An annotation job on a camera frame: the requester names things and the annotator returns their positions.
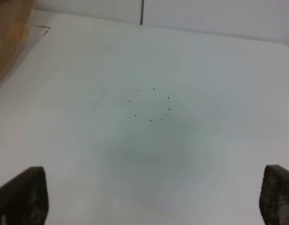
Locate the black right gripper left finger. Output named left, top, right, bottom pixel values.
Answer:
left=0, top=166, right=49, bottom=225

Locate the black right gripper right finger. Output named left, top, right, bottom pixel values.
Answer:
left=259, top=165, right=289, bottom=225

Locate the brown linen tote bag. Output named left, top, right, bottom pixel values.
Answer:
left=0, top=0, right=35, bottom=78

